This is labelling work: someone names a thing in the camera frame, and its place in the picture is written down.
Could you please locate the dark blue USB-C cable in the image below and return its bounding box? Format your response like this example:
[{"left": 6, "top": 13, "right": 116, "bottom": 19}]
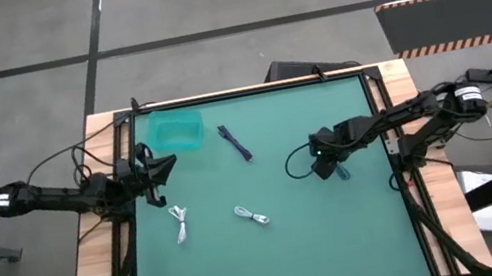
[{"left": 215, "top": 120, "right": 255, "bottom": 167}]

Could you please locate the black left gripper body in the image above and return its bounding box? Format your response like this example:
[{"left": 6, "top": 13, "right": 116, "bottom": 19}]
[{"left": 111, "top": 139, "right": 171, "bottom": 215}]

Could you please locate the black power adapter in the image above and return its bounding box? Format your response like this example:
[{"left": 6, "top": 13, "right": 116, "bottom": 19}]
[{"left": 463, "top": 63, "right": 492, "bottom": 91}]

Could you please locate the black aluminium table frame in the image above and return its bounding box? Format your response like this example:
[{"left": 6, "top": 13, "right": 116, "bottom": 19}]
[{"left": 32, "top": 49, "right": 492, "bottom": 276}]

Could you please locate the white usb-c cable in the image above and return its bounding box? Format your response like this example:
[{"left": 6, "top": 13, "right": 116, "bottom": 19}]
[
  {"left": 167, "top": 202, "right": 194, "bottom": 246},
  {"left": 232, "top": 199, "right": 272, "bottom": 231}
]

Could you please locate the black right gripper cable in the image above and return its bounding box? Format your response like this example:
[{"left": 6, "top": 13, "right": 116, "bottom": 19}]
[{"left": 280, "top": 140, "right": 321, "bottom": 184}]

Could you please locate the teal table mat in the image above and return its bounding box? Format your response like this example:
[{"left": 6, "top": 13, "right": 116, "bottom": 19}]
[{"left": 99, "top": 68, "right": 435, "bottom": 276}]

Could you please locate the teal translucent plastic bin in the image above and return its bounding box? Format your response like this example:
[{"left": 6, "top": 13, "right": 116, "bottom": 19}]
[{"left": 141, "top": 102, "right": 209, "bottom": 159}]

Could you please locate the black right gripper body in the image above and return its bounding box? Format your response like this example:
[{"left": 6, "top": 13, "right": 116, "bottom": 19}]
[{"left": 303, "top": 120, "right": 358, "bottom": 169}]

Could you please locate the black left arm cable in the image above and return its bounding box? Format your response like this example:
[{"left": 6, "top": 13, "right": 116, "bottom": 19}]
[{"left": 16, "top": 115, "right": 152, "bottom": 198}]

